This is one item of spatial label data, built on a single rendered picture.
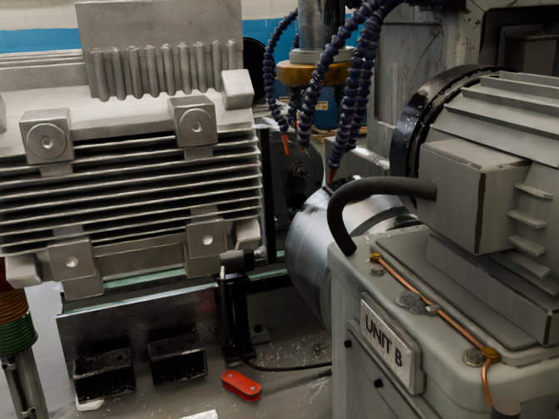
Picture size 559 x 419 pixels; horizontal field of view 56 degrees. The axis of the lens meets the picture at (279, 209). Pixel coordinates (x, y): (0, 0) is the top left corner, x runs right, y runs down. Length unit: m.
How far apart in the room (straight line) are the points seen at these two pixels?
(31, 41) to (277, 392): 5.80
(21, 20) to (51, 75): 6.05
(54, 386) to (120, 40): 0.81
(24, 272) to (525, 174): 0.39
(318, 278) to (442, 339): 0.31
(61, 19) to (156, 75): 6.06
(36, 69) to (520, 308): 0.42
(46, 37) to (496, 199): 6.20
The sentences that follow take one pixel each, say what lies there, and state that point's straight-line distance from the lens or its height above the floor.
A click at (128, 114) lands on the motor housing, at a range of 0.42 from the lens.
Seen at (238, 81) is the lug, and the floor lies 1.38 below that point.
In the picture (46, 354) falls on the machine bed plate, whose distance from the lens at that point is 1.21.
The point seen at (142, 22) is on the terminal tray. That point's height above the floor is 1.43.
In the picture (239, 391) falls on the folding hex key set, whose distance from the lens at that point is 1.00.
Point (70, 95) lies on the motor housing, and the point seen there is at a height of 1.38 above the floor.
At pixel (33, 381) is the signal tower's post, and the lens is 0.84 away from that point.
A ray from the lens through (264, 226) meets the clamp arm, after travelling 0.95.
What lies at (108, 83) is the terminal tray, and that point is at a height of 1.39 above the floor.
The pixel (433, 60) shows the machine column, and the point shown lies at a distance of 1.08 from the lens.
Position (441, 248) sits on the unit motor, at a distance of 0.56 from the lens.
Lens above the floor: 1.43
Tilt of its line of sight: 21 degrees down
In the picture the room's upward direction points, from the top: 3 degrees counter-clockwise
